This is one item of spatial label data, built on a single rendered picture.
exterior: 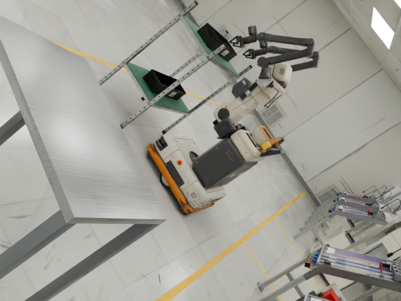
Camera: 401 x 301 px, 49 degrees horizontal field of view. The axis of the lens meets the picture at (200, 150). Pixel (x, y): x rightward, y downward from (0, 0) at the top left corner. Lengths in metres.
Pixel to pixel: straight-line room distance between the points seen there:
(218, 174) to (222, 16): 8.50
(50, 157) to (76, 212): 0.16
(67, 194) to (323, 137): 9.87
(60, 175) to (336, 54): 10.12
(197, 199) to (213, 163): 0.31
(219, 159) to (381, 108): 7.61
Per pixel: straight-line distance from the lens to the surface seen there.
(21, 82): 1.30
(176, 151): 3.63
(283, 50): 4.00
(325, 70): 10.95
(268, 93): 3.61
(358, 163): 10.76
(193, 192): 3.57
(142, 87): 3.65
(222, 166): 3.53
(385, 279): 3.53
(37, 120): 1.23
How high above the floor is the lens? 1.40
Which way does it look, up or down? 16 degrees down
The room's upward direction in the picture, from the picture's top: 54 degrees clockwise
